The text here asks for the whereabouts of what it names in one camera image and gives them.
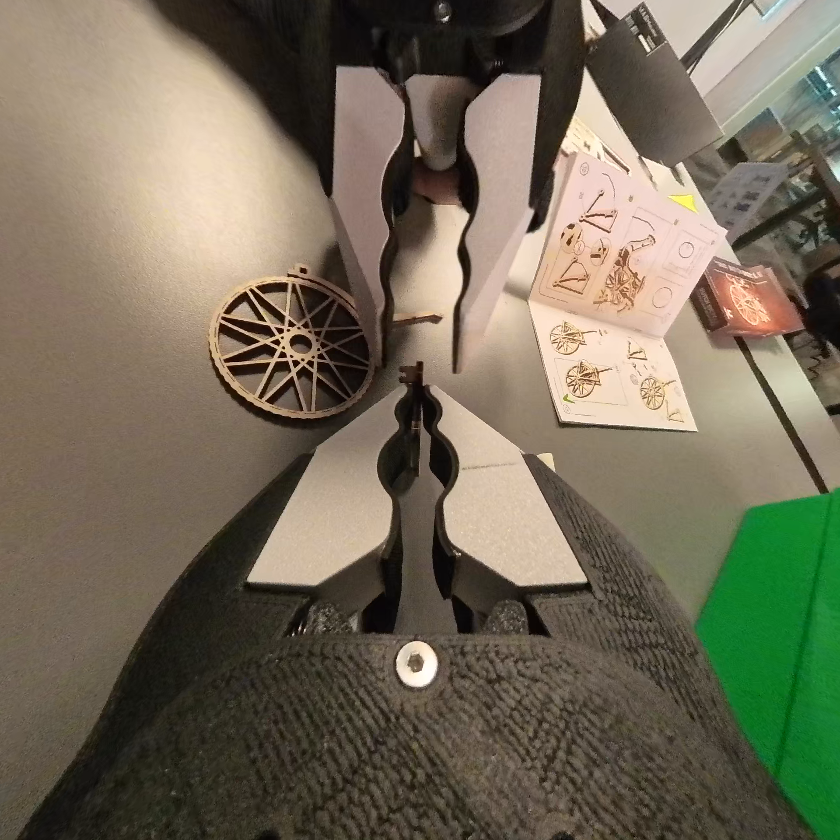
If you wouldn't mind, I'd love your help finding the wooden spoked wheel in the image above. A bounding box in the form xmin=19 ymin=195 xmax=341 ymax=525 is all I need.
xmin=209 ymin=262 xmax=376 ymax=419

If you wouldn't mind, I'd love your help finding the green plastic bin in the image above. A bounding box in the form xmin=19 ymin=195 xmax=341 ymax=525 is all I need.
xmin=696 ymin=487 xmax=840 ymax=840

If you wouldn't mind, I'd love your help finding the person's left hand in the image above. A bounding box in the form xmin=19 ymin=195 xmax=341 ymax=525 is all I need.
xmin=412 ymin=163 xmax=465 ymax=206

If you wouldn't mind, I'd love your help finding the dark red model kit box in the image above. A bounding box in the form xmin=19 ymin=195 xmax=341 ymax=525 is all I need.
xmin=690 ymin=256 xmax=807 ymax=339

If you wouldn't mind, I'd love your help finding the white instruction booklet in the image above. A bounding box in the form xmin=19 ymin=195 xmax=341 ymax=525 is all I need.
xmin=528 ymin=152 xmax=729 ymax=434

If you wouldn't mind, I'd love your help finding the black folded card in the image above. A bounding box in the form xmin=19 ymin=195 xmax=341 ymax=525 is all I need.
xmin=584 ymin=0 xmax=724 ymax=168

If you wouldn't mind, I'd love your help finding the white printed leaflet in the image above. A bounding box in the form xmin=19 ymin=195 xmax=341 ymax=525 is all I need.
xmin=705 ymin=161 xmax=788 ymax=232

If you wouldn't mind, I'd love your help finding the wooden parts sheet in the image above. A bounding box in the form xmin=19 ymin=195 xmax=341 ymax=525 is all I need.
xmin=564 ymin=117 xmax=634 ymax=175

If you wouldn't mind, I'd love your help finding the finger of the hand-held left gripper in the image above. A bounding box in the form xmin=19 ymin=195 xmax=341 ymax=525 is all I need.
xmin=451 ymin=67 xmax=542 ymax=374
xmin=333 ymin=64 xmax=417 ymax=365

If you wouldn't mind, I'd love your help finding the wooden triangular frame part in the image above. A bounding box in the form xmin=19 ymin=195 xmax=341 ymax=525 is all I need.
xmin=395 ymin=361 xmax=429 ymax=479

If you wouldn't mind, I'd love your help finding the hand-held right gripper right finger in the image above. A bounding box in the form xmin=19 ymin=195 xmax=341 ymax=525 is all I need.
xmin=423 ymin=386 xmax=589 ymax=634

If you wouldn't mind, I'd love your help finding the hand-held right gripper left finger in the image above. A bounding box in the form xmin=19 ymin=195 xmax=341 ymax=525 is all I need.
xmin=245 ymin=382 xmax=413 ymax=634

